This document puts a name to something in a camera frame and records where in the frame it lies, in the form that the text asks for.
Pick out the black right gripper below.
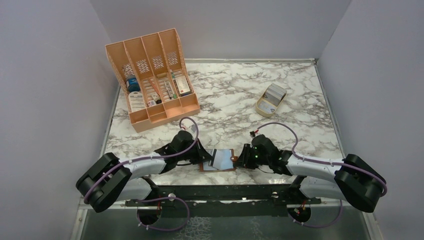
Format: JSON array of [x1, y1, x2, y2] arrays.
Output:
[[233, 143, 271, 169]]

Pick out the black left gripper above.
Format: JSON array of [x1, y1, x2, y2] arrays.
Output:
[[177, 137, 213, 165]]

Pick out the brown leather card holder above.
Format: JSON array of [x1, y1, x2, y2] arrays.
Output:
[[199, 149, 238, 173]]

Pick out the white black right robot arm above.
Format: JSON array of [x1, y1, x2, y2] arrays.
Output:
[[233, 134, 387, 213]]

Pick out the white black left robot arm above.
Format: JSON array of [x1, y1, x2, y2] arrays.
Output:
[[75, 130, 213, 213]]

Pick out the VIP card lying in tray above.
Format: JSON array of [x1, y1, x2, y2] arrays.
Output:
[[258, 101, 276, 113]]

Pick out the beige oval card tray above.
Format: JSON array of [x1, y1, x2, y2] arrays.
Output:
[[255, 93, 287, 118]]

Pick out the white red card box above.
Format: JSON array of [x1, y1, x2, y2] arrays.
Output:
[[175, 75, 192, 97]]

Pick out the orange plastic desk organizer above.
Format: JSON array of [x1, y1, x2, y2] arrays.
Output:
[[105, 28, 200, 133]]

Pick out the white label packet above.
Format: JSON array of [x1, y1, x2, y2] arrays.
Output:
[[128, 91, 146, 112]]

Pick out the blue round tape roll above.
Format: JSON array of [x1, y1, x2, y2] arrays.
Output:
[[126, 76, 141, 93]]

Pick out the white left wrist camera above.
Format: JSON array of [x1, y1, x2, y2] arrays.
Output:
[[185, 125, 197, 136]]

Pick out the black metal mounting rail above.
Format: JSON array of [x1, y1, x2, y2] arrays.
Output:
[[127, 184, 321, 218]]

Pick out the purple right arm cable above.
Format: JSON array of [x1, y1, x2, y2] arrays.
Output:
[[255, 122, 388, 229]]

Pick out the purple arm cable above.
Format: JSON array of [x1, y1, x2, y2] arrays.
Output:
[[255, 122, 388, 229], [83, 116, 200, 232]]

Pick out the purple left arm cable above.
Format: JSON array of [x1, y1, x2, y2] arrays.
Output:
[[83, 116, 200, 232]]

